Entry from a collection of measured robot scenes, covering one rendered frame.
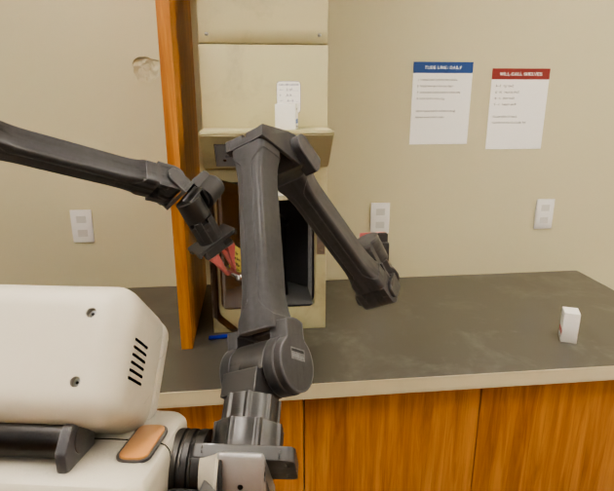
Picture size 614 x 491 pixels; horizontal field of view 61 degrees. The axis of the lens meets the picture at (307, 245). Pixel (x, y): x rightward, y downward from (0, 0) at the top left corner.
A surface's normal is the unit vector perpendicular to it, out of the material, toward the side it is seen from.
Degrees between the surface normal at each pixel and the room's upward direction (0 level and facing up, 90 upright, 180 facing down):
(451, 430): 90
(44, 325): 48
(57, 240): 90
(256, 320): 59
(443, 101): 90
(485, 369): 0
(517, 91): 90
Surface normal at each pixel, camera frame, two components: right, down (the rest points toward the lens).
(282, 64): 0.11, 0.28
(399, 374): 0.00, -0.96
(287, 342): 0.84, -0.29
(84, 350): -0.04, -0.44
